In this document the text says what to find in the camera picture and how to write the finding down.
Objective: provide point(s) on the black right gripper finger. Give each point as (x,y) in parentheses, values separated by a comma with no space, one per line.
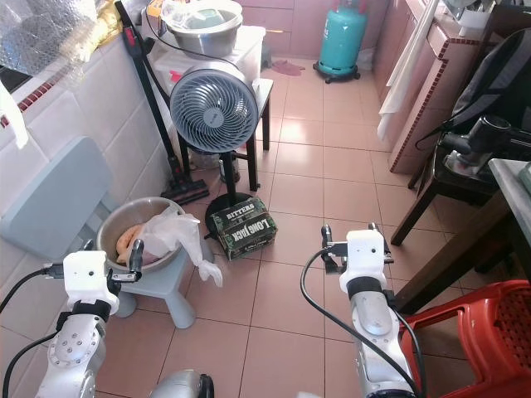
(372,226)
(326,236)

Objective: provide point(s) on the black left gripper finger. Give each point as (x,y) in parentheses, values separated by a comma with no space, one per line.
(88,245)
(136,255)

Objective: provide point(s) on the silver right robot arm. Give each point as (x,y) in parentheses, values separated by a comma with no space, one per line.
(377,327)

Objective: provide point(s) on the orange food piece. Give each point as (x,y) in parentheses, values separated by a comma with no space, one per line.
(126,245)

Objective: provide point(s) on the metal bowl with food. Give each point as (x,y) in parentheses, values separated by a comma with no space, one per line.
(120,220)

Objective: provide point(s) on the white plastic bag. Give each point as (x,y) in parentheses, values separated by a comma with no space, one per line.
(174,236)

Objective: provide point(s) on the grey plastic child chair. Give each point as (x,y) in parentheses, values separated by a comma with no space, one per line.
(54,199)

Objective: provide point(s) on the green Bitters Long Jack box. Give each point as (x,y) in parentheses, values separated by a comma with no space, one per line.
(243,225)

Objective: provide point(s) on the dark wooden side table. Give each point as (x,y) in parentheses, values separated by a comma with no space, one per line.
(456,182)

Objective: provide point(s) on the brown wooden dining table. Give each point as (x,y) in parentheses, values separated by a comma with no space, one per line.
(477,240)

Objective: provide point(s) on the silver robot torso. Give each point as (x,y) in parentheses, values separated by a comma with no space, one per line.
(182,385)

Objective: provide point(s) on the pink tiled kitchen counter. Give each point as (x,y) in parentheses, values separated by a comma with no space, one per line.
(431,91)

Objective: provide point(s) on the white hanging cloth strip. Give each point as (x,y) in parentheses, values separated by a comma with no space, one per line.
(12,116)

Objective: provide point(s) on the white hanging towel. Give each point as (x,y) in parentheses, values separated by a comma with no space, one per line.
(402,75)

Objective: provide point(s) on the red plastic chair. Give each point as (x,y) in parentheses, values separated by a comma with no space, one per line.
(485,332)

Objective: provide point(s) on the black red stick vacuum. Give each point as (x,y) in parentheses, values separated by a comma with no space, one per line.
(153,99)

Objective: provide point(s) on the grey standing fan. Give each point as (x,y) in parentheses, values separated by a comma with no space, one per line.
(214,109)

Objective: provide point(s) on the teal gas cylinder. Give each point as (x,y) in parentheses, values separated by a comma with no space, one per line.
(342,41)

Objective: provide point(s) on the white appliance cabinet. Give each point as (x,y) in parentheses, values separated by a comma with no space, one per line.
(245,54)

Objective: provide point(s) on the black backpack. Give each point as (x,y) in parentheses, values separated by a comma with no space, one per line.
(502,75)

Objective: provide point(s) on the clear bubble wrap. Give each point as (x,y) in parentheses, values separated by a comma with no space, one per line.
(50,33)

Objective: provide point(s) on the large metal basin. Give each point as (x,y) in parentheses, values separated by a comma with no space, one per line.
(203,35)

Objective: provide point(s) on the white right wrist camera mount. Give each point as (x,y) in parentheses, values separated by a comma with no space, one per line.
(365,253)

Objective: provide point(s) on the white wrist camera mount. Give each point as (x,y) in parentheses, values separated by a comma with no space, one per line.
(87,278)
(365,253)

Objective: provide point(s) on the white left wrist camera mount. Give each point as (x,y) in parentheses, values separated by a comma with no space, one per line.
(87,278)

